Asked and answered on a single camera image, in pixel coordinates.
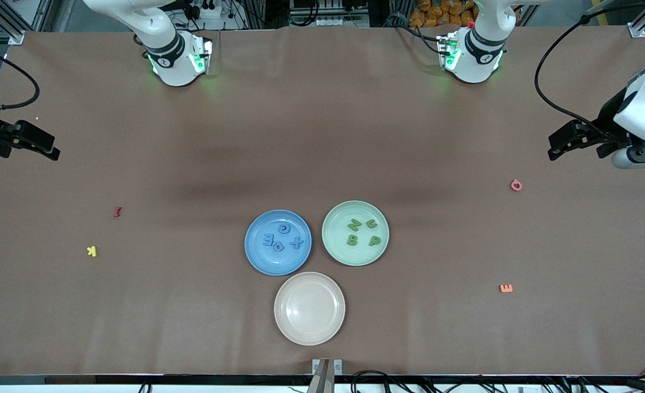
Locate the pile of orange objects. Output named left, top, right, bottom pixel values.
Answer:
left=408, top=0, right=479, bottom=28

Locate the white power strip with plugs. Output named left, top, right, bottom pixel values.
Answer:
left=192, top=3, right=224, bottom=20

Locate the green plate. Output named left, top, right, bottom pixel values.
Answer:
left=321, top=200, right=390, bottom=267

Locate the brown table cover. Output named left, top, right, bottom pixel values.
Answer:
left=0, top=25, right=645, bottom=377

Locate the long white power strip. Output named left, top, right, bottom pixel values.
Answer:
left=313, top=15, right=370, bottom=28

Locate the blue plate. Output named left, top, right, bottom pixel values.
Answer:
left=244, top=210, right=313, bottom=276

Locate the beige plate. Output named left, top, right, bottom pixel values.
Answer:
left=273, top=271, right=347, bottom=346

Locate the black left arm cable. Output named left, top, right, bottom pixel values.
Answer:
left=534, top=0, right=645, bottom=137

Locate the aluminium frame profile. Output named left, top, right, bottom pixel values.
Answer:
left=0, top=0, right=26, bottom=45
left=628, top=8, right=645, bottom=38

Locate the black cable bundle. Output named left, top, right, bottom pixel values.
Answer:
left=421, top=377, right=580, bottom=393
left=350, top=370, right=410, bottom=393

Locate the table front edge rail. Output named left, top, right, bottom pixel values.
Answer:
left=0, top=374, right=645, bottom=393

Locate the silver metal bracket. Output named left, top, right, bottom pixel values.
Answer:
left=312, top=359, right=343, bottom=376

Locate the tan wedge post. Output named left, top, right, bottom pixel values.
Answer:
left=307, top=359, right=335, bottom=393

